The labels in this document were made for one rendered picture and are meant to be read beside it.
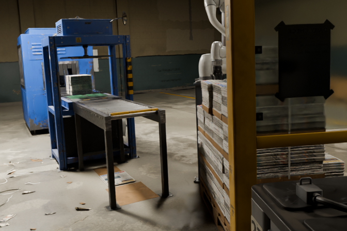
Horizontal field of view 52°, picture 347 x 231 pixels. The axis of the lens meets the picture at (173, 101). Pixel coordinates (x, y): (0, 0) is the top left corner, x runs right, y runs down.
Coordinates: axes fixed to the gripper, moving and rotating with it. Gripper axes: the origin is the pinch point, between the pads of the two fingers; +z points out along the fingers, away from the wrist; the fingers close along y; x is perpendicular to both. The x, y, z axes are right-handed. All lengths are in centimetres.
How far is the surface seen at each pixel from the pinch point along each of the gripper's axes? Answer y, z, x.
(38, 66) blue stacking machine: -233, -23, 327
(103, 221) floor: -104, 96, -36
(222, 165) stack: -19, 42, -84
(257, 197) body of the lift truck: -34, 18, -193
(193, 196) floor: -26, 96, -2
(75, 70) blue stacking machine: -176, -13, 348
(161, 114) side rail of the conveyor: -51, 20, 3
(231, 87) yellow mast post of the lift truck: -37, -18, -175
